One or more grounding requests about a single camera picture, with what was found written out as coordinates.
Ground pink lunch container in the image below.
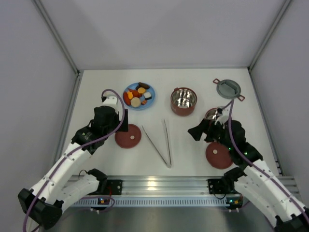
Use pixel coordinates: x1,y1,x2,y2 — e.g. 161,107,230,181
204,108,222,120

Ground orange carrot food piece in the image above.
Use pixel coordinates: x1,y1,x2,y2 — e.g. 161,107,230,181
127,89,140,100

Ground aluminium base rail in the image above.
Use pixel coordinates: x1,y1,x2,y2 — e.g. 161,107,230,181
65,175,300,208

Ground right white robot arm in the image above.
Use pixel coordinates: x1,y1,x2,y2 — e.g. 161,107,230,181
188,119,309,232

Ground dark red lid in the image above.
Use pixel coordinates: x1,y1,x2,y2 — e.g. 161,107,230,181
115,124,141,149
205,142,233,170

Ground blue plate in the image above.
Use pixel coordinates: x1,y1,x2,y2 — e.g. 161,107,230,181
122,82,156,110

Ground orange round food slice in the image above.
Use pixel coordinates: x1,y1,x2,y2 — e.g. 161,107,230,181
138,87,146,94

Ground left dark red lid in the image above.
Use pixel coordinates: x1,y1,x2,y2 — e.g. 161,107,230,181
115,124,141,149

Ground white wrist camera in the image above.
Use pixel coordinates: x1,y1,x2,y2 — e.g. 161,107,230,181
212,106,229,125
101,95,118,113

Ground beige round food slice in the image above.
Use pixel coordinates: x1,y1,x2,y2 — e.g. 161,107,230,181
130,97,141,108

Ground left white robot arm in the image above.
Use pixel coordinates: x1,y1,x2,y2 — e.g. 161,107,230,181
18,105,128,230

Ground dark brown food piece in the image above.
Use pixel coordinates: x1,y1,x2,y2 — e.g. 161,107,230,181
135,82,150,90

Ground metal tongs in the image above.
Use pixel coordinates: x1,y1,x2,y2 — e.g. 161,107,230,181
141,118,172,169

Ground dark red lunch container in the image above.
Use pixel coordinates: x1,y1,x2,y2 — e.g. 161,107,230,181
170,87,197,116

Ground red sausage food piece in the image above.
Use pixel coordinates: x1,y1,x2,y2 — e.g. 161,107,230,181
123,92,131,106

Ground grey top lid with clasps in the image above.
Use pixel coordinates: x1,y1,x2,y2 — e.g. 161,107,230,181
213,78,245,102

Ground right dark red lid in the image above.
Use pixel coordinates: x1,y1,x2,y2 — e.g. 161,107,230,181
205,142,233,170

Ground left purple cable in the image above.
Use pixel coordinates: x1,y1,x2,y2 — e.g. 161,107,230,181
22,88,126,232

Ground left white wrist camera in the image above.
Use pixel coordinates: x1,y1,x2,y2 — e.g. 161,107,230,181
101,95,118,113

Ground black white sushi piece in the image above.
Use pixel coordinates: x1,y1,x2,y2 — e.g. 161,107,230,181
143,92,152,101

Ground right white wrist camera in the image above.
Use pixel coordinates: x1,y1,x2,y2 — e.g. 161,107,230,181
212,106,229,125

